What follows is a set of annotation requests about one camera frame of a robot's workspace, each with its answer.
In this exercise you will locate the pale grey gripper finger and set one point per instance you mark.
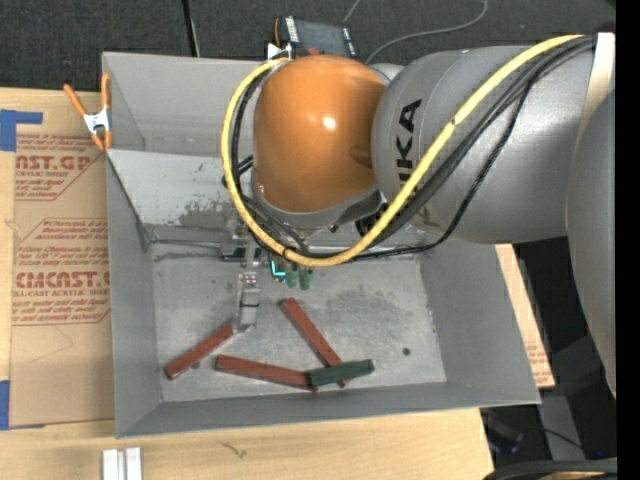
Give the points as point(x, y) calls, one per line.
point(236, 298)
point(249, 308)

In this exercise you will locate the red-brown flat block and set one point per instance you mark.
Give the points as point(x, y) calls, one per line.
point(260, 370)
point(310, 335)
point(200, 352)

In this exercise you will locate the grey metal bin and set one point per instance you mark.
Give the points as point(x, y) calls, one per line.
point(350, 318)

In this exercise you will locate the dark green flat block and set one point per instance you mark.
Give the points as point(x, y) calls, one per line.
point(340, 372)

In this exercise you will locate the brown cardboard board red print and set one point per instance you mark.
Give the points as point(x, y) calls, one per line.
point(60, 268)

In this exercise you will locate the black cylinder on white bracket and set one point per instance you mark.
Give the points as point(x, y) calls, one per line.
point(367, 224)

